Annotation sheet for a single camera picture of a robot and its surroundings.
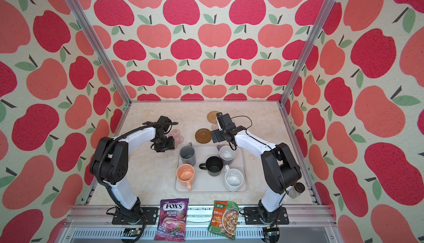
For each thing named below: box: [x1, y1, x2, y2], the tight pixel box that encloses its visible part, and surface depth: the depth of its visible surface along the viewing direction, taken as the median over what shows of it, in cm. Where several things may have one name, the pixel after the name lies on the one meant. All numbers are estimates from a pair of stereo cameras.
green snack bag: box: [207, 200, 240, 242], surface depth 74 cm
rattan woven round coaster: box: [207, 110, 220, 124], surface depth 114 cm
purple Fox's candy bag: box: [154, 198, 189, 242], surface depth 72 cm
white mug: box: [224, 164, 245, 193], surface depth 82 cm
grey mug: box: [179, 141, 196, 167], surface depth 87 cm
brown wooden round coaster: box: [194, 128, 212, 145], surface depth 104 cm
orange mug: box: [176, 163, 195, 192], surface depth 82 cm
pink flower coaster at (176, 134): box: [167, 128, 185, 145], surface depth 104 cm
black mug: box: [198, 155, 224, 177], surface depth 84 cm
